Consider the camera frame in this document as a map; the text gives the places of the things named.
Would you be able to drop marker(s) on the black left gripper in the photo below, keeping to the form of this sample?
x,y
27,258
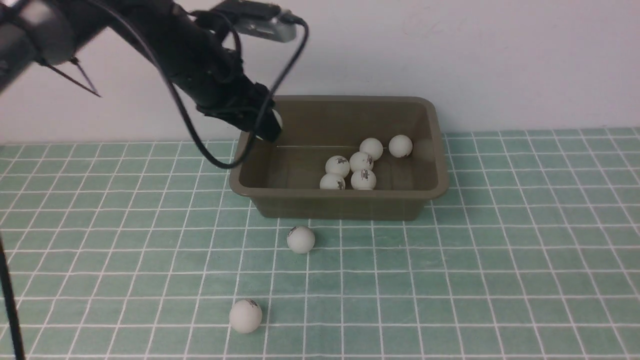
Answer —
x,y
188,45

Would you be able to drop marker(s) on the white ping-pong ball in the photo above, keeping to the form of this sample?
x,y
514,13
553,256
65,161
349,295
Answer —
x,y
332,181
245,316
338,165
278,119
361,161
301,240

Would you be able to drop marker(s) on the white ping-pong ball mid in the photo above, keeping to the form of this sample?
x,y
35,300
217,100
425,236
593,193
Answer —
x,y
372,147

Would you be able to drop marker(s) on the white ping-pong ball logo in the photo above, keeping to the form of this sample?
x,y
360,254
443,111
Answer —
x,y
363,180
400,146

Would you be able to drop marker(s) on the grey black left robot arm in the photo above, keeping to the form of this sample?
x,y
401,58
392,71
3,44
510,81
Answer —
x,y
50,33

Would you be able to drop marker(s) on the olive green plastic bin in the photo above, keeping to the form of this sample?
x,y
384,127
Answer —
x,y
282,178

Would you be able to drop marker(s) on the green checkered tablecloth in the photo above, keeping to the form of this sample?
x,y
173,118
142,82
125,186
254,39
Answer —
x,y
138,251

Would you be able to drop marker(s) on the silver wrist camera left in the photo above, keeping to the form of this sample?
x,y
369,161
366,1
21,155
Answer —
x,y
257,19

